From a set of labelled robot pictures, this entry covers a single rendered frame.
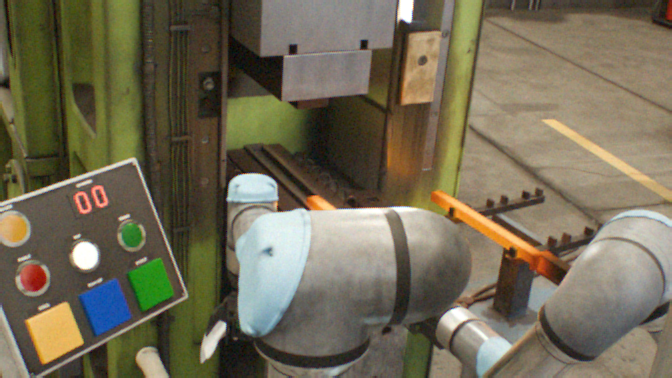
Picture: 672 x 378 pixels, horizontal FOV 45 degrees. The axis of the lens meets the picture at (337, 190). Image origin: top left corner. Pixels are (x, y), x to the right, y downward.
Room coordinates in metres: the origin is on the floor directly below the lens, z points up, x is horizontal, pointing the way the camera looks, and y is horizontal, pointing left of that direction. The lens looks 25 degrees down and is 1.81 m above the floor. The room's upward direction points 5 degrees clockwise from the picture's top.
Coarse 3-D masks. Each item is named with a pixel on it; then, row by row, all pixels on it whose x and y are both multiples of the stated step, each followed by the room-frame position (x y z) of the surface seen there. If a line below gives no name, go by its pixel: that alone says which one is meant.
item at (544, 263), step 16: (432, 192) 1.82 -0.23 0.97; (448, 208) 1.77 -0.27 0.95; (464, 208) 1.74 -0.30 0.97; (480, 224) 1.68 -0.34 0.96; (496, 240) 1.63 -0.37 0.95; (512, 240) 1.60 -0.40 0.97; (528, 256) 1.55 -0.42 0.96; (544, 256) 1.52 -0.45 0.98; (544, 272) 1.52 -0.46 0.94; (560, 272) 1.49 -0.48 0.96
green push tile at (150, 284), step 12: (156, 264) 1.26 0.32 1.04; (132, 276) 1.22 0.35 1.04; (144, 276) 1.23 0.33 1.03; (156, 276) 1.25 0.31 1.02; (132, 288) 1.21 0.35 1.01; (144, 288) 1.22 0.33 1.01; (156, 288) 1.24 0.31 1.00; (168, 288) 1.25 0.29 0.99; (144, 300) 1.21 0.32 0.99; (156, 300) 1.22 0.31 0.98
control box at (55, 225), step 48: (48, 192) 1.20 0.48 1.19; (96, 192) 1.26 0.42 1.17; (144, 192) 1.33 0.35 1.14; (0, 240) 1.10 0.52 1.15; (48, 240) 1.16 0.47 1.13; (96, 240) 1.22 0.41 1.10; (144, 240) 1.28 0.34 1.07; (0, 288) 1.06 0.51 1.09; (48, 288) 1.11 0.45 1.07; (0, 336) 1.04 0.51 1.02; (96, 336) 1.12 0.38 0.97
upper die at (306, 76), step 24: (240, 48) 1.73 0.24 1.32; (360, 48) 1.64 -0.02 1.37; (264, 72) 1.61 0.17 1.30; (288, 72) 1.54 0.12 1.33; (312, 72) 1.57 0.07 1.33; (336, 72) 1.60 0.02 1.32; (360, 72) 1.62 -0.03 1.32; (288, 96) 1.54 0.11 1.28; (312, 96) 1.57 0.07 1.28; (336, 96) 1.60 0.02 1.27
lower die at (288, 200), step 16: (256, 144) 1.96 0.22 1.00; (272, 144) 1.98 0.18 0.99; (240, 160) 1.87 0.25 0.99; (256, 160) 1.87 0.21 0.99; (288, 160) 1.89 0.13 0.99; (272, 176) 1.79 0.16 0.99; (304, 176) 1.80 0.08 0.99; (288, 192) 1.70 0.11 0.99; (320, 192) 1.72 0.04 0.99; (288, 208) 1.62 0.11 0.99; (304, 208) 1.63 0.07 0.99; (336, 208) 1.64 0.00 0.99; (352, 208) 1.65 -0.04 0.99
